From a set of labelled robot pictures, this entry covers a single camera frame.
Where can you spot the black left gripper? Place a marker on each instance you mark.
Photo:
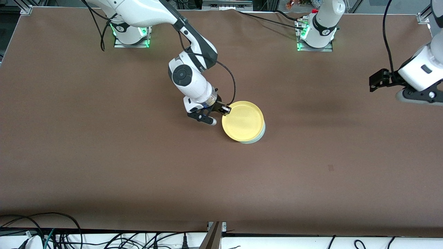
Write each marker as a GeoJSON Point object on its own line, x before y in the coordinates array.
{"type": "Point", "coordinates": [390, 79]}

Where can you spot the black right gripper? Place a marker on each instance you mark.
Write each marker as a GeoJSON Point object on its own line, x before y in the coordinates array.
{"type": "Point", "coordinates": [217, 105]}

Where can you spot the yellow plate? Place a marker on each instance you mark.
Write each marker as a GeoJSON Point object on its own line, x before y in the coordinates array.
{"type": "Point", "coordinates": [243, 121]}

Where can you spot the pale green plate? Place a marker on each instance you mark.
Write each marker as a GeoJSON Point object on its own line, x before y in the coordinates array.
{"type": "Point", "coordinates": [256, 139]}

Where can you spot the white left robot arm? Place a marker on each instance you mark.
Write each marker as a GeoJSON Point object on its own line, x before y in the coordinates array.
{"type": "Point", "coordinates": [323, 20]}

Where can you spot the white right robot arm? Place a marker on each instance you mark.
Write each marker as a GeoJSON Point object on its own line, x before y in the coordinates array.
{"type": "Point", "coordinates": [193, 83]}

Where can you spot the brown table cover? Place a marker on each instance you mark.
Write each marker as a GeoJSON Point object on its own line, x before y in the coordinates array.
{"type": "Point", "coordinates": [221, 180]}

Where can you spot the aluminium profile beam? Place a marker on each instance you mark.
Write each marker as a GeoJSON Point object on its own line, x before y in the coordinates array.
{"type": "Point", "coordinates": [211, 238]}

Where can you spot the black power plug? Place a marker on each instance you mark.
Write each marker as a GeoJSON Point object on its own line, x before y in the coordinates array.
{"type": "Point", "coordinates": [184, 242]}

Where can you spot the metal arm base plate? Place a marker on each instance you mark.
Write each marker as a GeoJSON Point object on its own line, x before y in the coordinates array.
{"type": "Point", "coordinates": [328, 48]}
{"type": "Point", "coordinates": [119, 45]}

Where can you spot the aluminium corner bracket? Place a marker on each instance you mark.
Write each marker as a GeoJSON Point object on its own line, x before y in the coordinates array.
{"type": "Point", "coordinates": [423, 18]}
{"type": "Point", "coordinates": [27, 10]}

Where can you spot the grey metal rail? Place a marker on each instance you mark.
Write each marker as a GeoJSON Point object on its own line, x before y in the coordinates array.
{"type": "Point", "coordinates": [226, 4]}

